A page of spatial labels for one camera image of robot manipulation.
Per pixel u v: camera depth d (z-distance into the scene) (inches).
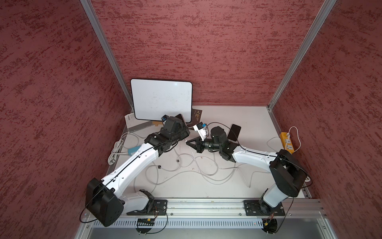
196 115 44.5
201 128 28.3
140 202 24.4
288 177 17.7
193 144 30.0
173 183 32.6
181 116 32.0
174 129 23.5
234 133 40.8
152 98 38.5
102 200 14.9
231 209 29.2
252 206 29.1
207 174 33.5
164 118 28.2
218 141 25.8
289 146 37.6
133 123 42.0
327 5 27.6
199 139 28.4
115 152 37.1
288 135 39.1
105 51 34.4
